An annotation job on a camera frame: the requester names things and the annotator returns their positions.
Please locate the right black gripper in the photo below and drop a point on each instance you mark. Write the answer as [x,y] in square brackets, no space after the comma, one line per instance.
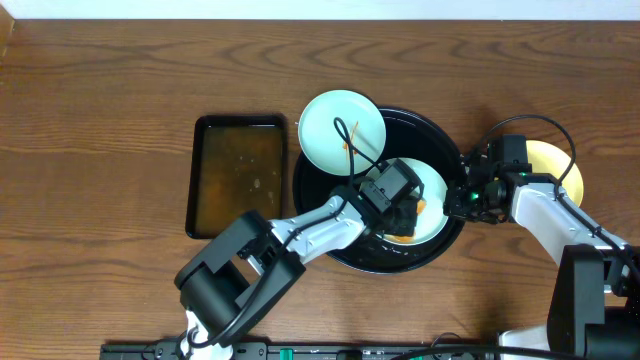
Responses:
[455,203]

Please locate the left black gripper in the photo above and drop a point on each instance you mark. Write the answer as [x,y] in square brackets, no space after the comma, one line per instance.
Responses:
[405,215]

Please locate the green orange sponge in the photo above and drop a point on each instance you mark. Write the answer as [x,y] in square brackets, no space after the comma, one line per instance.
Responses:
[404,220]

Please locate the light green plate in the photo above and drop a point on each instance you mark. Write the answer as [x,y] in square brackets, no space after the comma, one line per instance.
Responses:
[320,141]
[431,219]

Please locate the yellow plate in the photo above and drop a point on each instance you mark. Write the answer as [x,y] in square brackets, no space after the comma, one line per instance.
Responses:
[547,158]

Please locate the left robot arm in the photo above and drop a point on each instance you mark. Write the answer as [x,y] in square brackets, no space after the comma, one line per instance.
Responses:
[236,279]

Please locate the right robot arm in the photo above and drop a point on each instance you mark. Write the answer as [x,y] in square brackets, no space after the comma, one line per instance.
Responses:
[594,311]

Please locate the round black tray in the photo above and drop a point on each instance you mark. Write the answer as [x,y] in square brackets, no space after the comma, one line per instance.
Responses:
[409,135]

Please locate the black rectangular water tray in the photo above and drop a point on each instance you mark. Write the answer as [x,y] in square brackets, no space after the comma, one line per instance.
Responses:
[238,164]

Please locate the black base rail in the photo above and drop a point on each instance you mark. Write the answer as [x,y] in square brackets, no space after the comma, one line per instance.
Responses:
[261,349]

